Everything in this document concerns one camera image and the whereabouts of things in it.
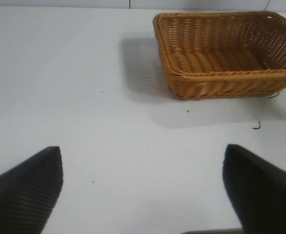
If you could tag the long black thread scrap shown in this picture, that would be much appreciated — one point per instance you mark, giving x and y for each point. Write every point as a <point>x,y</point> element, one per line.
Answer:
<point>273,95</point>

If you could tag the short black thread scrap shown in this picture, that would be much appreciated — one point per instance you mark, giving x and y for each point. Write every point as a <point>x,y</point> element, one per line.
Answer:
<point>256,126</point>

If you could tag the brown woven wicker basket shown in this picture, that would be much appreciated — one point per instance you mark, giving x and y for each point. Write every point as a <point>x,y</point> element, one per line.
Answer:
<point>220,70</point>

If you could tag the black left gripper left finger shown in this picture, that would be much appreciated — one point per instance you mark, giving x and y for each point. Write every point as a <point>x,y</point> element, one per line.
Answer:
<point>23,195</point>

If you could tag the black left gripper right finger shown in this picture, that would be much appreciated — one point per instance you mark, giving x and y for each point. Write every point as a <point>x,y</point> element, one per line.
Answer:
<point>262,190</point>

